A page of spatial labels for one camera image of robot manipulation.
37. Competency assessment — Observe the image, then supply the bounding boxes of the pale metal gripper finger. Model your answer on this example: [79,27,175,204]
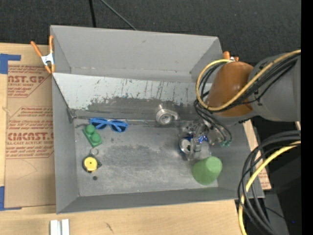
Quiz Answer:
[191,137,203,160]
[185,123,199,141]

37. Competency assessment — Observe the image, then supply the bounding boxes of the blue drink can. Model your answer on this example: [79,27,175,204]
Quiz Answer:
[179,135,209,160]

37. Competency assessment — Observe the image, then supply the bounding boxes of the green cup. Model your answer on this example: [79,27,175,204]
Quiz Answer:
[191,156,223,186]

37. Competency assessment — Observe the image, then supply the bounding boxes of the grey metal bin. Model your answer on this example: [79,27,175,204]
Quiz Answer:
[49,25,265,214]

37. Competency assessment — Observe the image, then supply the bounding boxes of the blue sunglasses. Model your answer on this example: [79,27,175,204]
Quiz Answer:
[89,117,129,133]

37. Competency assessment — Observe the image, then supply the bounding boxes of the green two-stud toy block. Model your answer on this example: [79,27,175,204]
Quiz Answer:
[82,124,103,148]

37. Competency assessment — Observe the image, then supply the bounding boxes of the yellow tape measure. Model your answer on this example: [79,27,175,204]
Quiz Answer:
[82,147,103,173]

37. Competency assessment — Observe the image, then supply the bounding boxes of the brown cardboard board red print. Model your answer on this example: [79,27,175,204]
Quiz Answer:
[0,42,272,209]

